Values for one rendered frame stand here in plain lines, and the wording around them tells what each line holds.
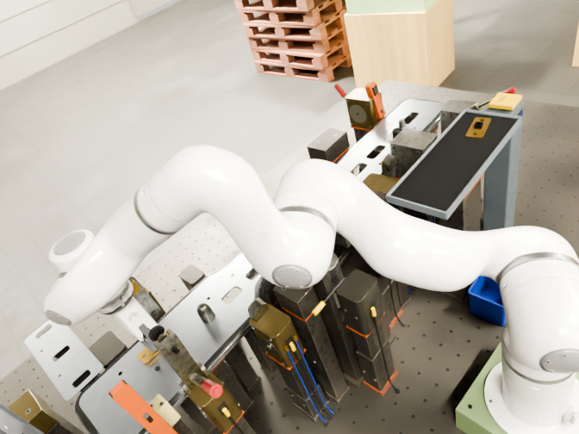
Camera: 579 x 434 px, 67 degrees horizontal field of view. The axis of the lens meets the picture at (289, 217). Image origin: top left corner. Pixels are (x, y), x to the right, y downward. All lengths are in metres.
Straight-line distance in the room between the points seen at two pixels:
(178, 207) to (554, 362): 0.55
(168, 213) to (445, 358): 0.84
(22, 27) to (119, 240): 8.54
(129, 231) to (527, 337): 0.59
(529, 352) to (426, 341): 0.58
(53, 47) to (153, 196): 8.72
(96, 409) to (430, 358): 0.80
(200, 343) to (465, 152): 0.73
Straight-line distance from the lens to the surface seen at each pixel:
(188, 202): 0.61
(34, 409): 1.10
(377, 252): 0.64
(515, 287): 0.73
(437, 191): 0.95
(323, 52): 4.31
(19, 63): 9.20
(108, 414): 1.06
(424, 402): 1.18
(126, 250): 0.75
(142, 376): 1.06
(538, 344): 0.70
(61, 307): 0.82
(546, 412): 1.00
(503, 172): 1.33
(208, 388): 0.78
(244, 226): 0.58
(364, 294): 0.88
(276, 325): 0.90
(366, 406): 1.19
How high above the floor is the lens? 1.77
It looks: 39 degrees down
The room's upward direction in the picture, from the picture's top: 20 degrees counter-clockwise
